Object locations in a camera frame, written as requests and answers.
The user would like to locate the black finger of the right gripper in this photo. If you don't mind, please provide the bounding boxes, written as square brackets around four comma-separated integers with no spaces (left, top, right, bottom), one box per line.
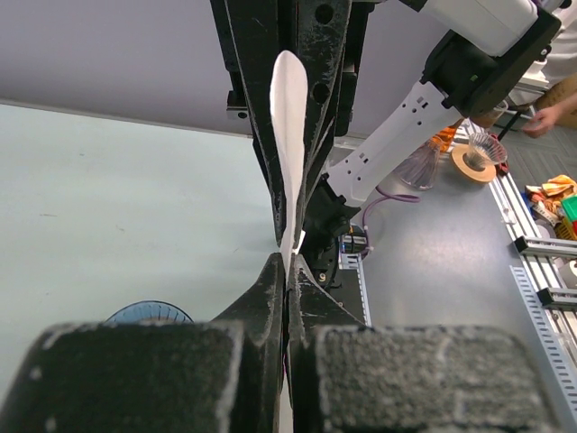
[295,1,352,229]
[224,1,289,242]

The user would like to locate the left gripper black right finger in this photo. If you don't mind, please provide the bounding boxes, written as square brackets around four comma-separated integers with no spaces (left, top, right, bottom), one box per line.
[287,256,576,432]

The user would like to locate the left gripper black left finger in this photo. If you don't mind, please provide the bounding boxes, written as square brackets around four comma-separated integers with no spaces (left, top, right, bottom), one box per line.
[1,253,285,432]

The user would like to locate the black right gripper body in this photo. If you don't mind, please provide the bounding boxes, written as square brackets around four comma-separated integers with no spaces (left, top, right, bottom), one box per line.
[209,0,375,139]

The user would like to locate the single white paper filter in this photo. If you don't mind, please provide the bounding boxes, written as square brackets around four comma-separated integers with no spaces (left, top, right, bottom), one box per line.
[270,51,308,274]

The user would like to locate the blue glass dripper cone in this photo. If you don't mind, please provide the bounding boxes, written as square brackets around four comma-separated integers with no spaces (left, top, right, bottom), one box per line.
[105,300,194,324]

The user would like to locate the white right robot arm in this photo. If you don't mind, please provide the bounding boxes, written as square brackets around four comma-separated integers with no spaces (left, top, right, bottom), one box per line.
[211,1,561,271]

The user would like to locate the spare glass dripper set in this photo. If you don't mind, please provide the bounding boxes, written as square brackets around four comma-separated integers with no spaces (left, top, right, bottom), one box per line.
[451,133,508,184]

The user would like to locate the person's hand in background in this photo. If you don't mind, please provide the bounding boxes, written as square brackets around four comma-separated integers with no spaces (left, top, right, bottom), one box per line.
[522,106,563,138]

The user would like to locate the colourful items bin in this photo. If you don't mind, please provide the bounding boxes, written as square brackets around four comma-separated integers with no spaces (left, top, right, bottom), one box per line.
[525,174,576,241]

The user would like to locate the white cable duct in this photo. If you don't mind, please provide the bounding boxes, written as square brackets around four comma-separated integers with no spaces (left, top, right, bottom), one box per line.
[336,253,372,327]

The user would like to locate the aluminium frame rail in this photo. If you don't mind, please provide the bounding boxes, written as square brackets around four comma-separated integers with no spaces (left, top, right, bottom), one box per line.
[489,173,577,407]

